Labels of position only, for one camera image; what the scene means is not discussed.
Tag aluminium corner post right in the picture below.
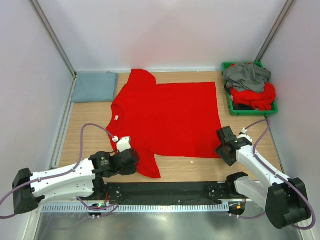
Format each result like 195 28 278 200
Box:
254 0 297 62

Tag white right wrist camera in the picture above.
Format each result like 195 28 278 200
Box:
237 128 253 146

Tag slotted cable duct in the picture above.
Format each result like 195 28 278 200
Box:
42 202 230 213

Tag red t shirts in bin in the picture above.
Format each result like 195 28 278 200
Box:
230 82 276 111

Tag folded blue t shirt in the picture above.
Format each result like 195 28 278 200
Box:
71 71 119 103

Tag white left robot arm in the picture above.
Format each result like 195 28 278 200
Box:
12 148 140 215

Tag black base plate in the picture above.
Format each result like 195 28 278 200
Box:
106 181 245 206

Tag green plastic bin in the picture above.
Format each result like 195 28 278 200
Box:
221 61 279 117

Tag aluminium corner post left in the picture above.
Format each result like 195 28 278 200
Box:
28 0 77 77

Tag aluminium corner post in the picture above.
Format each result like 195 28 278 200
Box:
254 0 297 62
28 0 77 77

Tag red t shirt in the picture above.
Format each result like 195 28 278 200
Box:
107 69 221 179

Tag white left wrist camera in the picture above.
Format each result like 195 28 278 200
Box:
112 136 131 153

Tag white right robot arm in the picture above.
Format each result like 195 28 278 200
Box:
215 126 316 230

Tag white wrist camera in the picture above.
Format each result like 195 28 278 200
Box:
237 128 253 146
112 136 131 153

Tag grey t shirt in bin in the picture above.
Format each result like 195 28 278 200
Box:
222 63 271 93

